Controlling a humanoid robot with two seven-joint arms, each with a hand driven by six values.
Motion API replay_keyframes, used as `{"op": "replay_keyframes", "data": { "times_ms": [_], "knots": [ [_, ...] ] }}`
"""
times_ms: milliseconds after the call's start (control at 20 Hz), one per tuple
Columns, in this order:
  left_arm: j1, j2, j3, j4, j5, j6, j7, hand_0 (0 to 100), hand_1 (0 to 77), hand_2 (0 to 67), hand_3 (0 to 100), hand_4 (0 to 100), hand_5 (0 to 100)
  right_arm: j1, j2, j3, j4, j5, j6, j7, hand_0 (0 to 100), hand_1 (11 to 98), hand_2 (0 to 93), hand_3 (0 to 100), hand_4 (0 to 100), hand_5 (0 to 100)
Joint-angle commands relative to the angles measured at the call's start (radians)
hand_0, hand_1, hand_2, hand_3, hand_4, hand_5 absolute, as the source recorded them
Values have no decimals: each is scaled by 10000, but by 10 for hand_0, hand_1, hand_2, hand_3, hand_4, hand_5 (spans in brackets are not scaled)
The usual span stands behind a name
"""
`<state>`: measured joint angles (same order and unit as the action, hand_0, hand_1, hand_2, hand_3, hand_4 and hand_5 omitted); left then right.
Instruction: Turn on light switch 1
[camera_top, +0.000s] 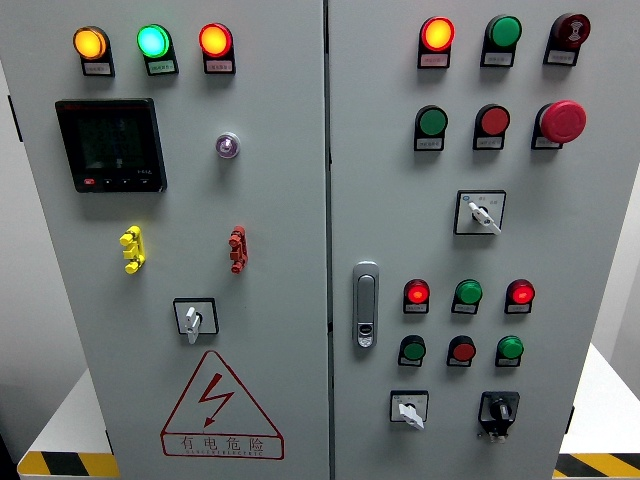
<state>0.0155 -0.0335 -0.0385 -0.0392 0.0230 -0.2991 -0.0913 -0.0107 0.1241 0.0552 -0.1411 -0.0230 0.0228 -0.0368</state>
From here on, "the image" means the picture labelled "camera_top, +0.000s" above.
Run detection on pale grey cabinet door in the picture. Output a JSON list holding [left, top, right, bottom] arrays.
[[0, 0, 331, 480], [327, 0, 640, 480]]

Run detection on silver door lock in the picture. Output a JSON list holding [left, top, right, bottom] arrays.
[[351, 260, 380, 350]]

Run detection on small red lamp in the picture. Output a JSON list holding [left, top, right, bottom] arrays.
[[505, 278, 536, 306], [403, 278, 431, 306]]

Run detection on white lamp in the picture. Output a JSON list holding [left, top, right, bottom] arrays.
[[215, 131, 242, 160]]

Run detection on small green push button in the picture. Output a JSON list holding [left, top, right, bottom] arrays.
[[398, 334, 427, 362]]

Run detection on small green lamp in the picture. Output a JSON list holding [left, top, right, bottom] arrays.
[[453, 278, 484, 306]]

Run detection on large green push button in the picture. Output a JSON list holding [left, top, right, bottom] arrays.
[[414, 104, 449, 137]]

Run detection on small red push button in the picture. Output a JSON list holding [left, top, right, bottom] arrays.
[[447, 335, 477, 362]]

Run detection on red warning triangle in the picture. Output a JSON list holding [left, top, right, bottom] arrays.
[[159, 349, 286, 461]]

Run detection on large red push button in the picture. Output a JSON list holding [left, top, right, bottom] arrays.
[[474, 103, 512, 137]]

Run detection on small raised green button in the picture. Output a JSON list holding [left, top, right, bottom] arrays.
[[496, 335, 525, 361]]

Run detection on large red lit lamp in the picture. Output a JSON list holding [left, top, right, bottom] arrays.
[[198, 22, 234, 59], [419, 16, 456, 53]]

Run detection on black display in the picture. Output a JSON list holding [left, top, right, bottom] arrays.
[[54, 97, 168, 194]]

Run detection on large bright green lamp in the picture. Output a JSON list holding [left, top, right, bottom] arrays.
[[136, 23, 174, 59]]

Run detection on large red stop button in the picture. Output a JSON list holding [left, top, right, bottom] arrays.
[[533, 99, 588, 145]]

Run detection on large dark green lamp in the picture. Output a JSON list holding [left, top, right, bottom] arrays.
[[484, 14, 523, 50]]

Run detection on large yellow lamp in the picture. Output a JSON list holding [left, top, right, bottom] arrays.
[[72, 25, 110, 61]]

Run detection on dark red buzzer lamp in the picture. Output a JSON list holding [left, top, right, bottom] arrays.
[[551, 12, 592, 50]]

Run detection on black and yellow striped tape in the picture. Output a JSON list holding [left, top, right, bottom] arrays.
[[17, 451, 121, 479], [552, 452, 640, 479]]

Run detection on small red handle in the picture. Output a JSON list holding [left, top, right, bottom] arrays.
[[228, 225, 249, 275]]

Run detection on large white-handled turn switch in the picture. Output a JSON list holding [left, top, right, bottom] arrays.
[[453, 189, 507, 237]]

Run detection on small yellow handle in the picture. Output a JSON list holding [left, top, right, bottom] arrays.
[[118, 225, 147, 275]]

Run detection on small white-handled turn switch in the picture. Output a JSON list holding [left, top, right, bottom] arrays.
[[389, 390, 430, 431]]

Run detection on black-handled turn switch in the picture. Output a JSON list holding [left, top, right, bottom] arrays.
[[477, 391, 521, 444]]

